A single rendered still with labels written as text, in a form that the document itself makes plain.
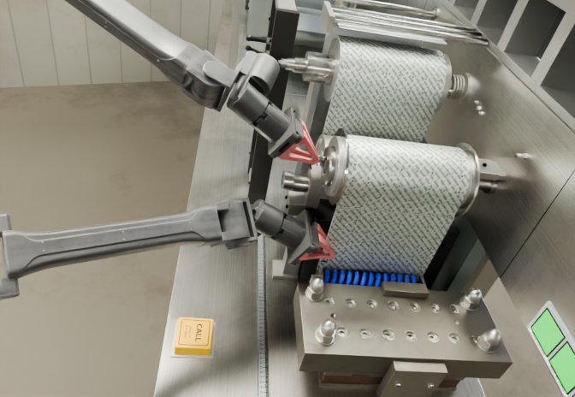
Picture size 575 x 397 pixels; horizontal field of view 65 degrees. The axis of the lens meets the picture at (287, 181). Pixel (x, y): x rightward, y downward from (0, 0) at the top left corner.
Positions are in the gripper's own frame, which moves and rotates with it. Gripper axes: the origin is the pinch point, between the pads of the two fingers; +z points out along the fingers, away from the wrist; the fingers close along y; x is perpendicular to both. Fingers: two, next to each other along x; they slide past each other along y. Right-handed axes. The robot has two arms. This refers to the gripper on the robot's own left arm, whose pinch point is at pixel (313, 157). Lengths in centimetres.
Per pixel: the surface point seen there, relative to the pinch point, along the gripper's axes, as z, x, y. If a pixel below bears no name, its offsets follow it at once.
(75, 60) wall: -51, -156, -247
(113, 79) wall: -24, -155, -257
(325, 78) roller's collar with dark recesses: -2.6, 8.5, -19.6
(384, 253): 23.6, -3.1, 7.7
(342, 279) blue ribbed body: 20.1, -12.1, 10.8
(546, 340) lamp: 34.7, 14.1, 32.2
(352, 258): 19.8, -8.6, 7.7
